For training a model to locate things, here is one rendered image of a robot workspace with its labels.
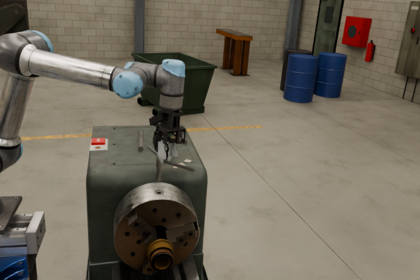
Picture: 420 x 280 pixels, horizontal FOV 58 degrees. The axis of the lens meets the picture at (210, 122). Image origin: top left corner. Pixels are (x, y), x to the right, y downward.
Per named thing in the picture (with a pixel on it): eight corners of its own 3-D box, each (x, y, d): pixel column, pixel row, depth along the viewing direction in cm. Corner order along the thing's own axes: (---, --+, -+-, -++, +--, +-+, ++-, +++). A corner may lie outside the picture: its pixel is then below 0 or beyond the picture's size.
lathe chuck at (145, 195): (112, 259, 149) (114, 187, 140) (192, 254, 157) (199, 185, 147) (112, 275, 141) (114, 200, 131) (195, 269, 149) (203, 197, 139)
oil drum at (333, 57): (307, 91, 853) (312, 51, 825) (329, 90, 872) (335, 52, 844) (322, 98, 800) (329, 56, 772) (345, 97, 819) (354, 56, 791)
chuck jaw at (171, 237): (164, 224, 143) (194, 215, 144) (166, 234, 144) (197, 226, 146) (167, 242, 132) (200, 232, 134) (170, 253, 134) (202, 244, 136)
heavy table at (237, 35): (212, 64, 1102) (215, 28, 1070) (227, 64, 1116) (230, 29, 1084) (234, 75, 959) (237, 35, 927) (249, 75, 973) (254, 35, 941)
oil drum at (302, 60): (277, 95, 797) (282, 53, 769) (302, 95, 817) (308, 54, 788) (292, 103, 745) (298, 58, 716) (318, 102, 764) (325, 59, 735)
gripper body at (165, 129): (164, 147, 125) (167, 112, 121) (153, 138, 131) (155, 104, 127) (185, 144, 129) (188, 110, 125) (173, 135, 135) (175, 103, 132)
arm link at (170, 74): (162, 57, 126) (188, 60, 125) (160, 89, 129) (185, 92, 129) (157, 60, 119) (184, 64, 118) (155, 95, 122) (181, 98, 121)
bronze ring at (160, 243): (145, 235, 133) (148, 252, 124) (172, 233, 135) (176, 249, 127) (145, 257, 136) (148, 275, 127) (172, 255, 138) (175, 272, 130)
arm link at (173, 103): (156, 92, 126) (177, 90, 131) (155, 105, 128) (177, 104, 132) (166, 97, 120) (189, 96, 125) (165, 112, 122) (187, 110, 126)
